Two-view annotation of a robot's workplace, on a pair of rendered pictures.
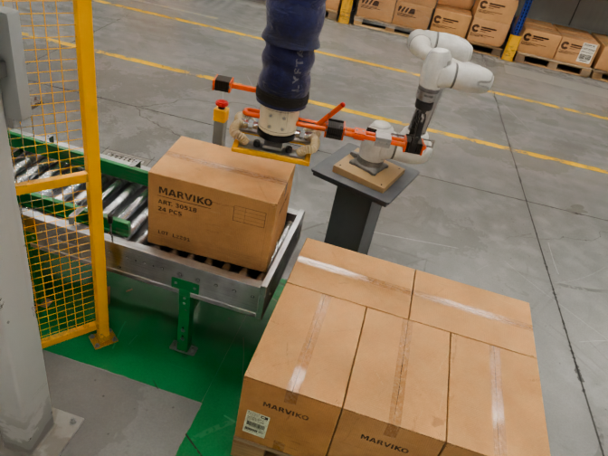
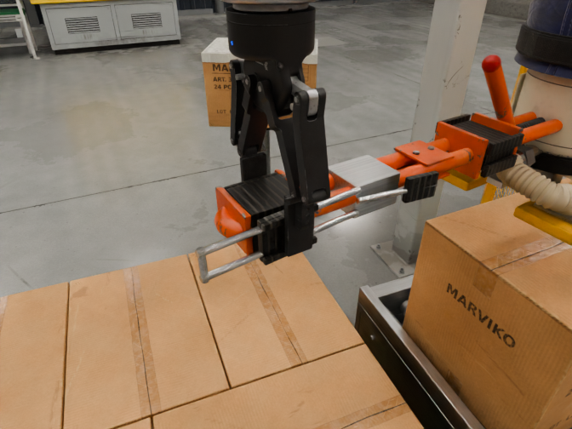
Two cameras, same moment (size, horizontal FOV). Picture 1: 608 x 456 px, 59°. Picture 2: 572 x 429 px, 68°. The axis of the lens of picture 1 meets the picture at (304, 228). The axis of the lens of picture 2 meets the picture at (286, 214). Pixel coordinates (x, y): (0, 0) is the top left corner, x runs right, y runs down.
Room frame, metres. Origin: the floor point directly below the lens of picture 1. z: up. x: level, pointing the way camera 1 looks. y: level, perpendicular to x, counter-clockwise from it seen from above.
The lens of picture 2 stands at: (2.56, -0.57, 1.51)
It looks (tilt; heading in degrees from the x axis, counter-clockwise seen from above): 33 degrees down; 150
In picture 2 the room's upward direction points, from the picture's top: straight up
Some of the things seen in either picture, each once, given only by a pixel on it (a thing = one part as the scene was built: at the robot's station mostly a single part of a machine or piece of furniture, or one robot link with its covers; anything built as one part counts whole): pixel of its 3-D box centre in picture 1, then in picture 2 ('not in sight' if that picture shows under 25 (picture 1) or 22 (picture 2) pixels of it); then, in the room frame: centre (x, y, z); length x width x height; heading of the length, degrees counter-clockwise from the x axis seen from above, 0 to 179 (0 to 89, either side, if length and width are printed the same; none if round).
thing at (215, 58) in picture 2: not in sight; (264, 82); (0.36, 0.54, 0.82); 0.60 x 0.40 x 0.40; 57
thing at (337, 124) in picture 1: (335, 128); (475, 144); (2.20, -0.04, 1.26); 0.10 x 0.08 x 0.06; 2
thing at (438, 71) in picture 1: (439, 68); not in sight; (2.22, -0.40, 1.60); 0.13 x 0.11 x 0.16; 93
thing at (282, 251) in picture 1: (284, 248); (433, 383); (2.18, 0.08, 0.58); 0.70 x 0.03 x 0.06; 172
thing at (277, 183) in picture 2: (413, 145); (264, 209); (2.20, -0.39, 1.26); 0.08 x 0.07 x 0.05; 92
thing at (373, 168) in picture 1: (366, 159); not in sight; (2.87, -0.28, 0.81); 0.22 x 0.18 x 0.06; 61
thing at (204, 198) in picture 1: (223, 202); (556, 296); (2.22, 0.42, 0.75); 0.60 x 0.40 x 0.40; 86
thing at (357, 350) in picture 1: (394, 363); (159, 424); (1.79, -0.55, 0.34); 1.20 x 1.00 x 0.40; 82
